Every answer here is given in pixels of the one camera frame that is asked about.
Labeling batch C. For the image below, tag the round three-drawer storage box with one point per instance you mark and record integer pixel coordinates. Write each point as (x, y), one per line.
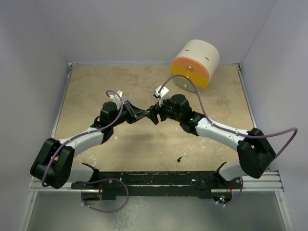
(198, 60)

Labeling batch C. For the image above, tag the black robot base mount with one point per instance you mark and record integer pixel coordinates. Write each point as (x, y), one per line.
(200, 184)

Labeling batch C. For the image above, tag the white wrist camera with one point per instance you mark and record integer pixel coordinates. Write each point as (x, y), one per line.
(162, 93)
(116, 98)

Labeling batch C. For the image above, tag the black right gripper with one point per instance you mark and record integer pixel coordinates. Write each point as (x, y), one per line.
(153, 114)

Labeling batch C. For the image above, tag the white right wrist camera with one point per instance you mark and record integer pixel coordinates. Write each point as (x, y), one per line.
(162, 93)

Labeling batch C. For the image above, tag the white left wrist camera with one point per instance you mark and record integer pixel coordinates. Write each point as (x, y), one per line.
(116, 98)

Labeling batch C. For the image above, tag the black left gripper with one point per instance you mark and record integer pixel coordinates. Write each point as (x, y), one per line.
(136, 113)

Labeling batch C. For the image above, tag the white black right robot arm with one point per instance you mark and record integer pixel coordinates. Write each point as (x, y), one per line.
(254, 154)

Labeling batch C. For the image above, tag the aluminium frame rail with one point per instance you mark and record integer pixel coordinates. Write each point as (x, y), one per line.
(268, 182)

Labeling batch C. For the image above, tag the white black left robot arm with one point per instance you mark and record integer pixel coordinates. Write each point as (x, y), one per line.
(54, 161)

